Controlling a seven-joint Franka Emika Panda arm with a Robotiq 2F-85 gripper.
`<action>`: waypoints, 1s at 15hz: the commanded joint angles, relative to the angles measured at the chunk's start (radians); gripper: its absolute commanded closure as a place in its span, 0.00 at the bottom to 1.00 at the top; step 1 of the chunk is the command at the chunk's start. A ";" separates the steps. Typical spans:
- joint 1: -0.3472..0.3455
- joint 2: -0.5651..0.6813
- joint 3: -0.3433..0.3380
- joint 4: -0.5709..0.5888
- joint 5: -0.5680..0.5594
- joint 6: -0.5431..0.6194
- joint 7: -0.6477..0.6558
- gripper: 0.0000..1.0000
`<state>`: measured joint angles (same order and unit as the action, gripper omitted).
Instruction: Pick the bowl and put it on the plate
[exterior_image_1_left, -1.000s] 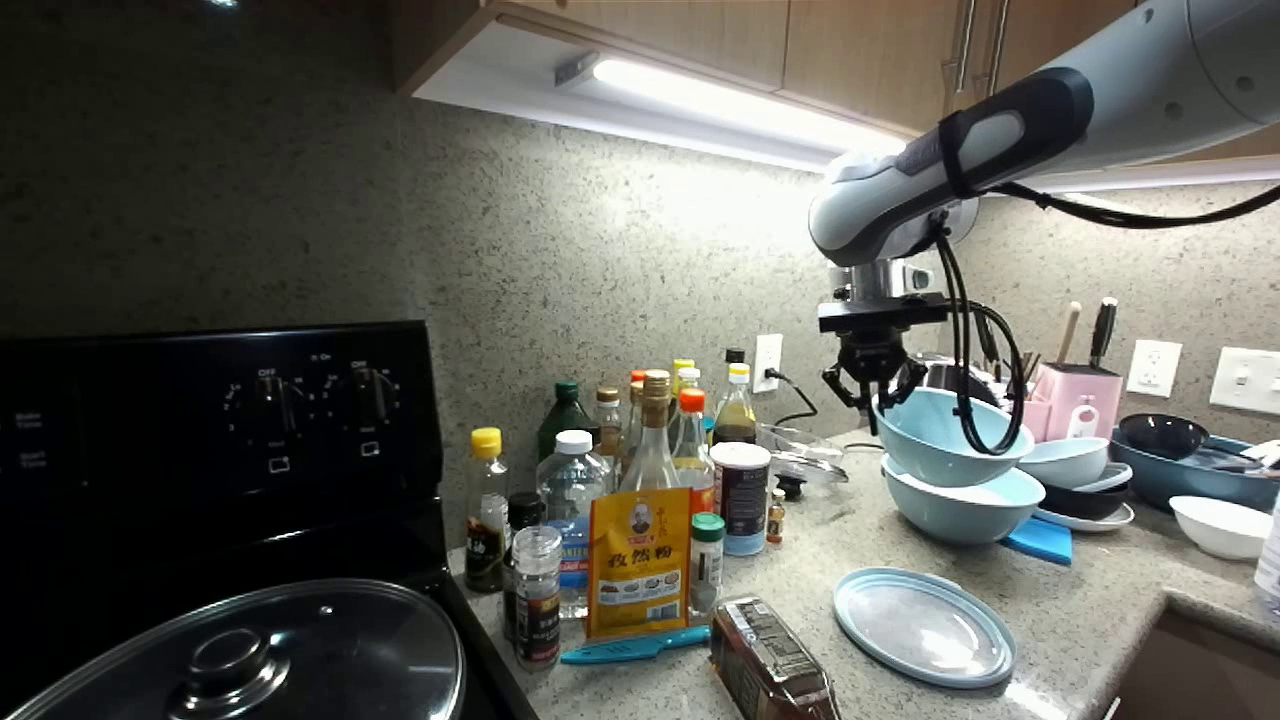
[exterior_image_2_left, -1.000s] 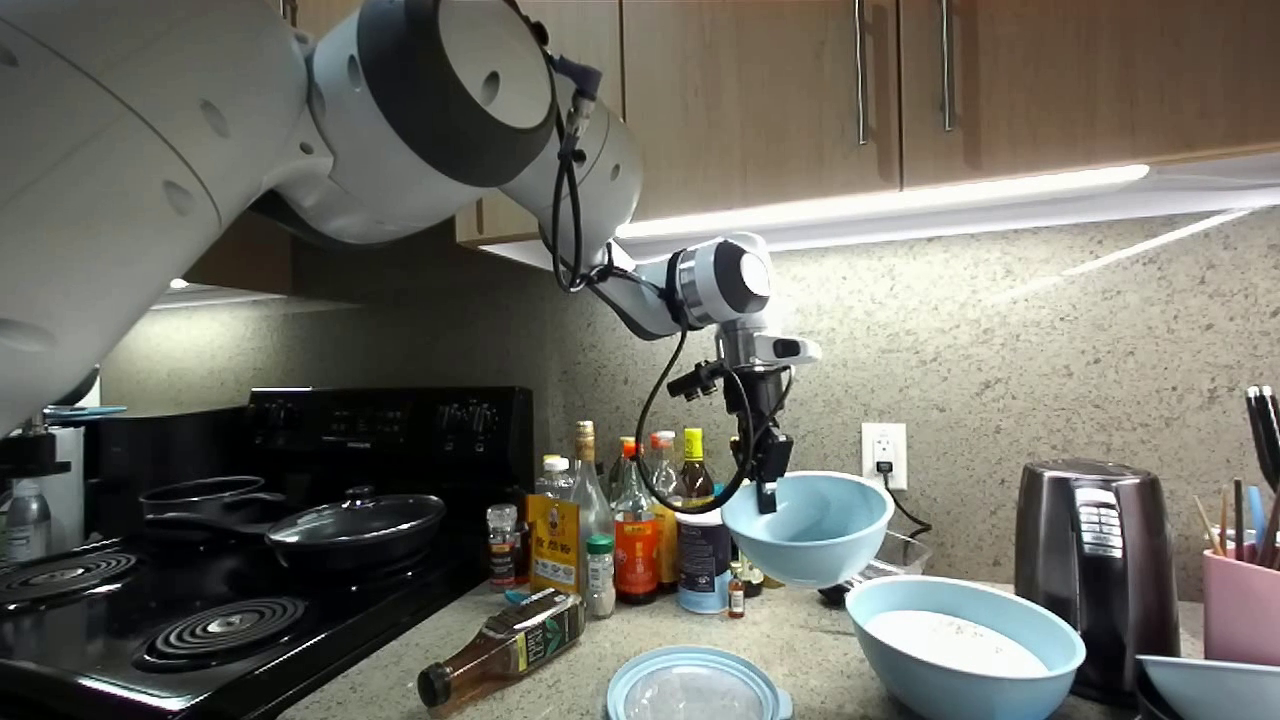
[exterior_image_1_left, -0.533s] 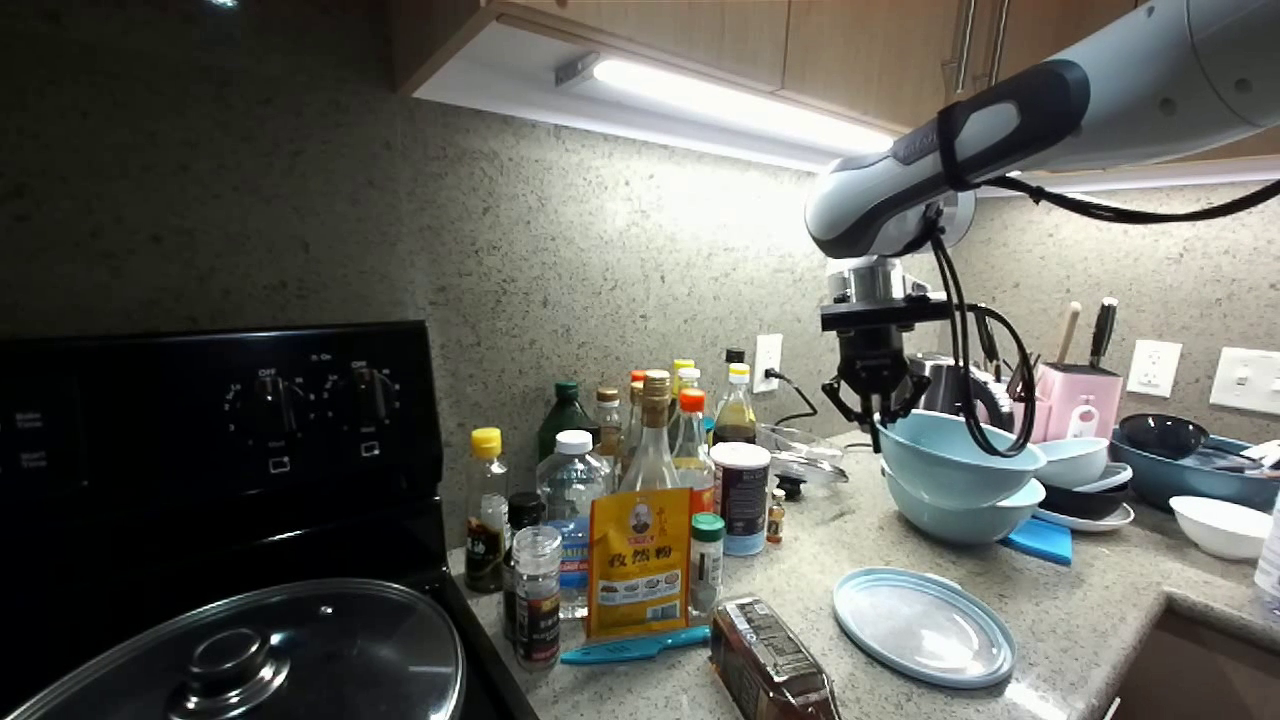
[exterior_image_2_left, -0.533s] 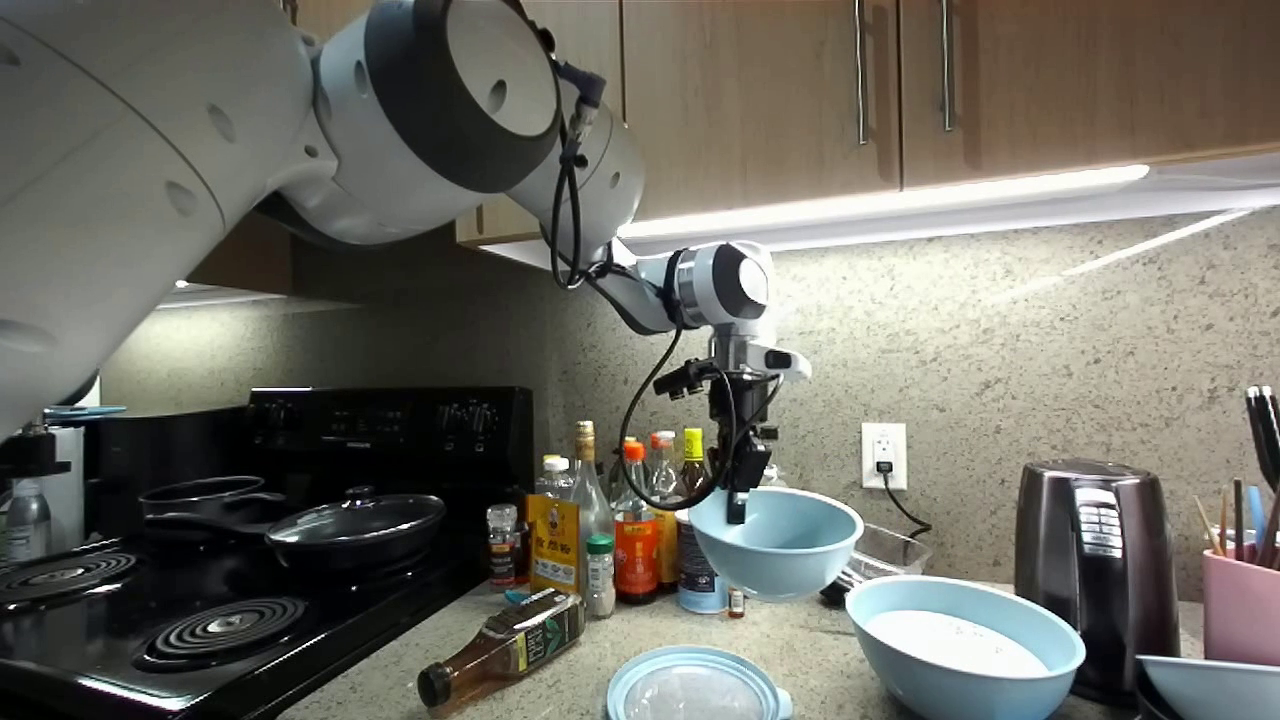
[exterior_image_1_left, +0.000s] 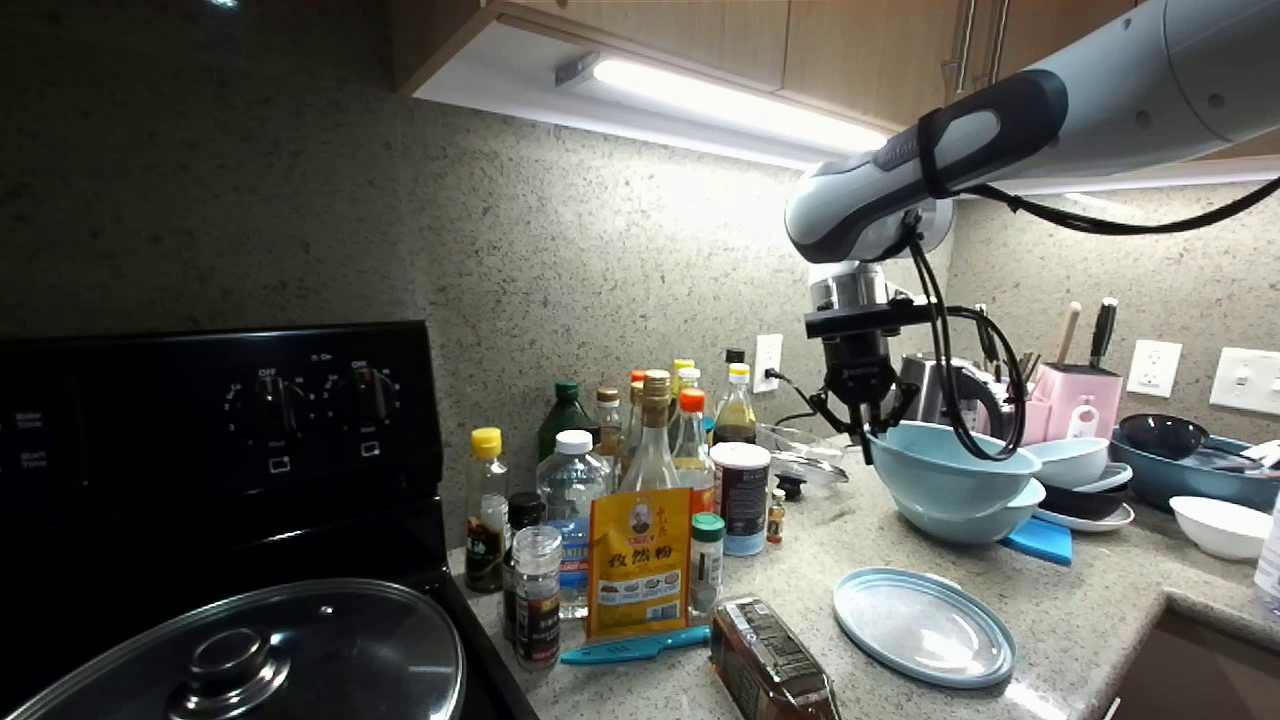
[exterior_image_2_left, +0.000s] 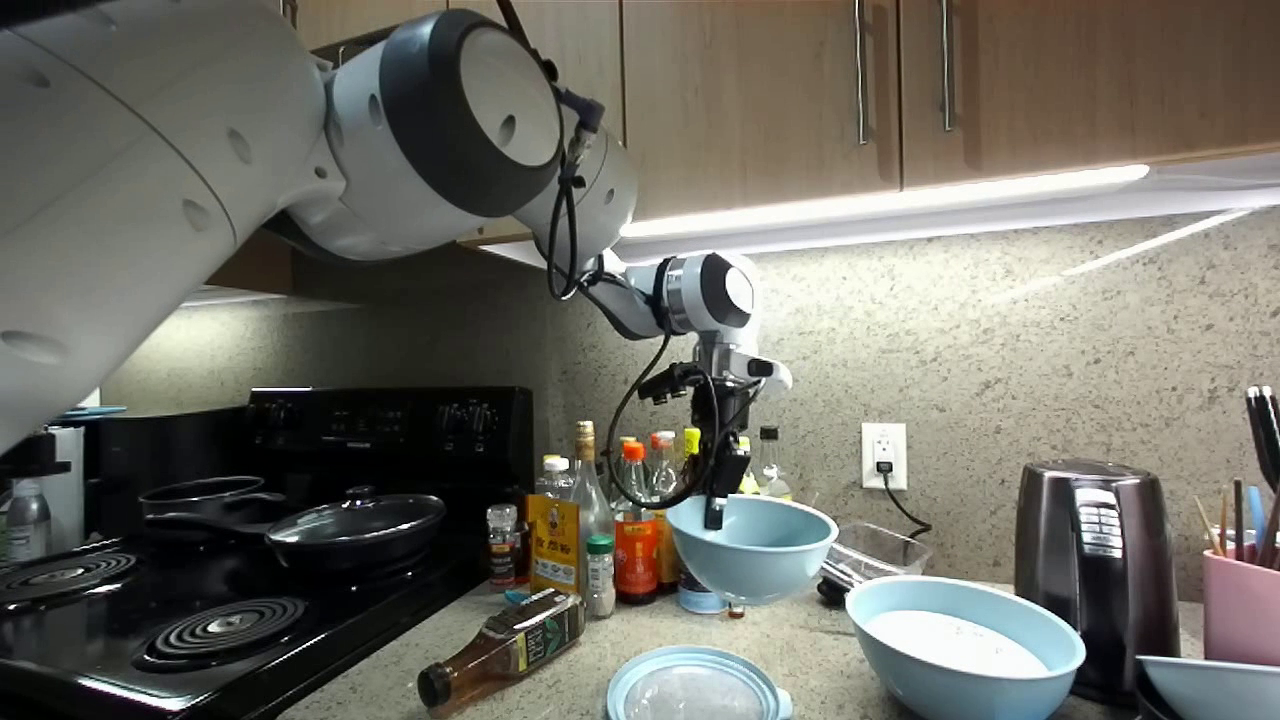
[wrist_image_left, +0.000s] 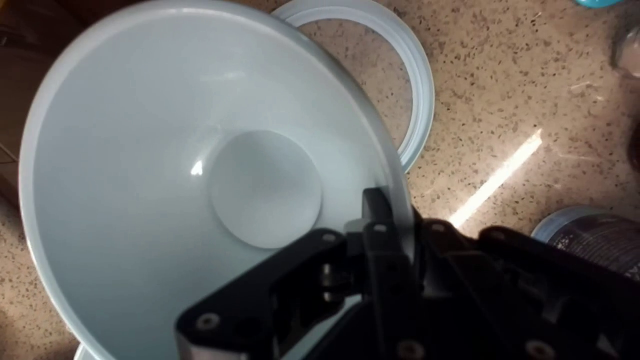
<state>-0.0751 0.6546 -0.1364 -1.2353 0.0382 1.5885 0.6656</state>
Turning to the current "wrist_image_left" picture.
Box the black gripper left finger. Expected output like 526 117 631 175
175 186 421 360

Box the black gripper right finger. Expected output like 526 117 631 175
408 209 640 360

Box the pale blue plastic bowl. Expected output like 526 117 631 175
18 0 416 360

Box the light blue round plate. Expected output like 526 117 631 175
270 0 438 174

